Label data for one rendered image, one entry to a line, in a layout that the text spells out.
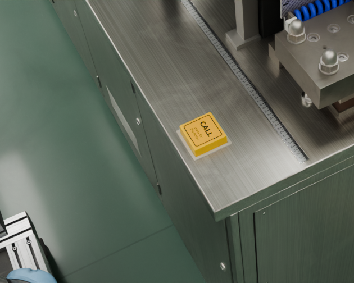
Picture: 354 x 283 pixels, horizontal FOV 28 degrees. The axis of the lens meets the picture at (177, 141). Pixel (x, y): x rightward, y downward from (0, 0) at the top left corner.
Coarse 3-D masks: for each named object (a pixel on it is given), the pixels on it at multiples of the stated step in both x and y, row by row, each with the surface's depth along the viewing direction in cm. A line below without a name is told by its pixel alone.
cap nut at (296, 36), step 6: (294, 24) 130; (300, 24) 130; (288, 30) 132; (294, 30) 130; (300, 30) 130; (288, 36) 133; (294, 36) 131; (300, 36) 131; (294, 42) 132; (300, 42) 132
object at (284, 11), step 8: (280, 0) 135; (288, 0) 135; (296, 0) 136; (304, 0) 137; (312, 0) 138; (320, 0) 139; (280, 8) 136; (288, 8) 137; (296, 8) 138; (280, 16) 138
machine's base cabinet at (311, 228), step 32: (64, 0) 234; (96, 32) 194; (96, 64) 227; (128, 96) 189; (128, 128) 221; (160, 160) 185; (352, 160) 138; (160, 192) 212; (192, 192) 159; (288, 192) 135; (320, 192) 142; (352, 192) 149; (192, 224) 180; (224, 224) 140; (256, 224) 140; (288, 224) 146; (320, 224) 153; (352, 224) 161; (192, 256) 210; (224, 256) 156; (256, 256) 151; (288, 256) 158; (320, 256) 167; (352, 256) 176
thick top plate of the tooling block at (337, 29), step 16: (320, 16) 136; (336, 16) 135; (352, 16) 135; (320, 32) 133; (336, 32) 133; (352, 32) 132; (288, 48) 132; (304, 48) 132; (320, 48) 131; (336, 48) 131; (352, 48) 130; (288, 64) 134; (304, 64) 129; (352, 64) 128; (304, 80) 131; (320, 80) 127; (336, 80) 126; (352, 80) 128; (320, 96) 127; (336, 96) 129
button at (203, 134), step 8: (208, 112) 139; (192, 120) 138; (200, 120) 138; (208, 120) 138; (184, 128) 137; (192, 128) 137; (200, 128) 137; (208, 128) 136; (216, 128) 136; (184, 136) 137; (192, 136) 136; (200, 136) 136; (208, 136) 135; (216, 136) 135; (224, 136) 135; (192, 144) 135; (200, 144) 134; (208, 144) 134; (216, 144) 136; (200, 152) 135
